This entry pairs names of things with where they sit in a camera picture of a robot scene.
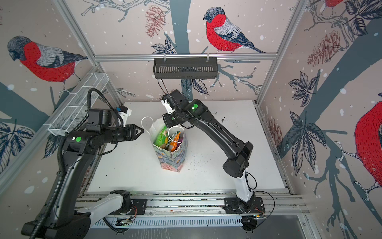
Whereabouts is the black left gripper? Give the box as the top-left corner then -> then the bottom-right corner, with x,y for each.
103,122 -> 146,143

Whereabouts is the orange Fox's candy bag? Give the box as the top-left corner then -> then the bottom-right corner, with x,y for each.
168,131 -> 181,152

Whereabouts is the floral paper gift bag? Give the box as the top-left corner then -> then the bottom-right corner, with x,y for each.
141,116 -> 188,172

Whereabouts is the green yellow Fox's candy bag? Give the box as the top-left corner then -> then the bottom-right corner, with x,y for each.
165,135 -> 172,150

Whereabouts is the green chips bag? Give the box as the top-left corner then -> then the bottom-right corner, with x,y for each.
154,126 -> 168,148

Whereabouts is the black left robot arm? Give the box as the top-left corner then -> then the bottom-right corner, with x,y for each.
21,106 -> 144,239

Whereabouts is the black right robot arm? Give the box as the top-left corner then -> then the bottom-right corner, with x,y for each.
161,90 -> 256,214

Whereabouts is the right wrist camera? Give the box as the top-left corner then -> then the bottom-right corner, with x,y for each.
161,95 -> 174,115

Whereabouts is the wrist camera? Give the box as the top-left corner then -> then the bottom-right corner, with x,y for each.
161,95 -> 174,115
116,105 -> 132,121

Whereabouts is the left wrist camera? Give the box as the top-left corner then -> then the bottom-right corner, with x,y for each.
116,105 -> 132,121

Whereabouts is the black wire basket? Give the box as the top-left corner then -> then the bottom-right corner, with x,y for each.
153,57 -> 218,80

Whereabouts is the white mesh wire basket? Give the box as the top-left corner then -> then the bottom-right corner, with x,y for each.
48,73 -> 109,136

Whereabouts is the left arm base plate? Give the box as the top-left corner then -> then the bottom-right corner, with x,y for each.
109,199 -> 147,216

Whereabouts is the black corrugated cable conduit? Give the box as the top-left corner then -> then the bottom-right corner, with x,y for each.
28,88 -> 124,239

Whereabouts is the horizontal aluminium frame bar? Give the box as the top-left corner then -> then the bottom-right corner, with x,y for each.
94,53 -> 279,62

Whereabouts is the aluminium rail base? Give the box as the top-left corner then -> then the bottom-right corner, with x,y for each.
92,192 -> 310,231

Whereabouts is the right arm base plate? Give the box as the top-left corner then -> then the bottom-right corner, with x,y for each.
222,196 -> 266,214

